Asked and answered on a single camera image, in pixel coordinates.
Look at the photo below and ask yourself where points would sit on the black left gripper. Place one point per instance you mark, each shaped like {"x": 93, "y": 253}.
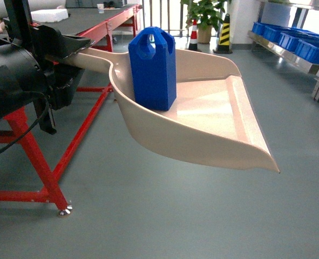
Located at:
{"x": 61, "y": 81}

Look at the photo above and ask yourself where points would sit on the blue plastic jug part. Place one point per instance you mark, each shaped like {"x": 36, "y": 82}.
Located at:
{"x": 153, "y": 67}

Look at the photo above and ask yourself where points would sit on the beige plastic dustpan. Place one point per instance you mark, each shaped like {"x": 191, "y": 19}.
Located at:
{"x": 210, "y": 123}

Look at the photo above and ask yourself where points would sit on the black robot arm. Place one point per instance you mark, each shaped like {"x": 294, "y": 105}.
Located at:
{"x": 26, "y": 75}

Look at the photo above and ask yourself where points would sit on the steel roller shelf rack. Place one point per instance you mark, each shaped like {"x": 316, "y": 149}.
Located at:
{"x": 296, "y": 46}

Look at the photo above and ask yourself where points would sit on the white foam block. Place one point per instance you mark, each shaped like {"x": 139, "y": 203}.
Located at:
{"x": 49, "y": 15}

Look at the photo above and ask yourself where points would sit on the paper cup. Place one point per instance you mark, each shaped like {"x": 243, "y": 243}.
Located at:
{"x": 100, "y": 8}

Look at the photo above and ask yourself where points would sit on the red white traffic cone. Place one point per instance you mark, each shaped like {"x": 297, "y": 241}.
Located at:
{"x": 193, "y": 42}

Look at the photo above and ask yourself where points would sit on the potted green plant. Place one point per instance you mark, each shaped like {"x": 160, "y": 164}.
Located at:
{"x": 208, "y": 15}

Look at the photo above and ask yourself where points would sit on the yellow black traffic cone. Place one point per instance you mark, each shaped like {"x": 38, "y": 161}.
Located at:
{"x": 223, "y": 46}

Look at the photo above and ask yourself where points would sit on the red table frame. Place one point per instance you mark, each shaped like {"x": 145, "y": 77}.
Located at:
{"x": 14, "y": 128}

